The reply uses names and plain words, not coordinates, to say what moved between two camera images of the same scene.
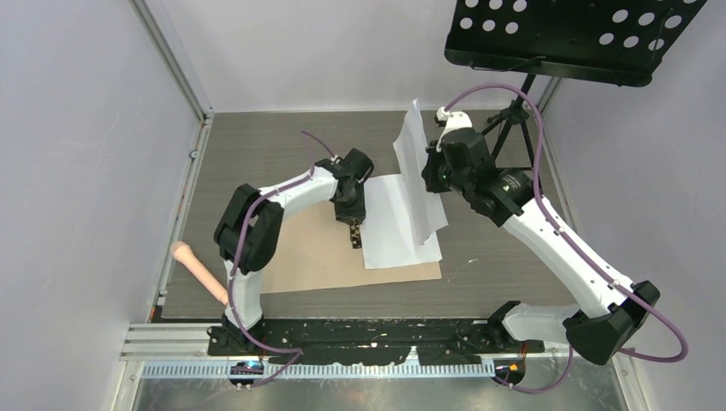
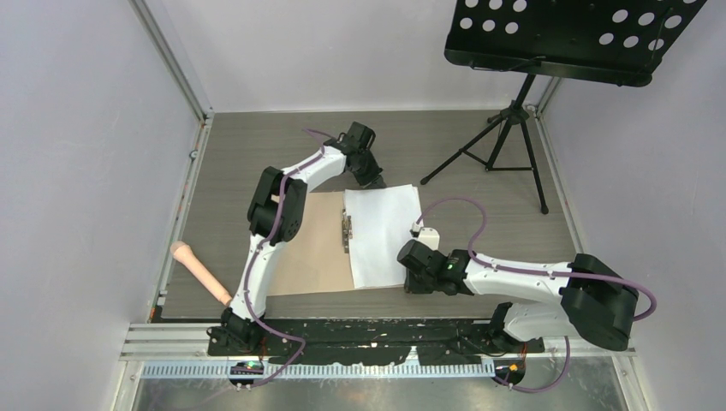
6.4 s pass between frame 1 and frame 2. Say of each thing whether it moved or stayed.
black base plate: stayed
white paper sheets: moved
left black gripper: moved
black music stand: stayed
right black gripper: moved
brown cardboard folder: stayed
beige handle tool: stayed
